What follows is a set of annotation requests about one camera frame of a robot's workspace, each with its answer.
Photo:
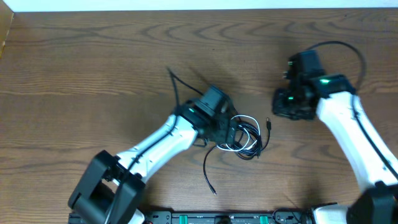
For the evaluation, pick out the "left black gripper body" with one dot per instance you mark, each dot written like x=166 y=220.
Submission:
x=222 y=130

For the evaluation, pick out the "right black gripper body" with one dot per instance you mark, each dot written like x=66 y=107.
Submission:
x=290 y=105

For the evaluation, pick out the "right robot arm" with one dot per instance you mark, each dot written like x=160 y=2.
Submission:
x=332 y=99

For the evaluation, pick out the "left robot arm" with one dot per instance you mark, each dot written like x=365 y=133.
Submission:
x=112 y=187

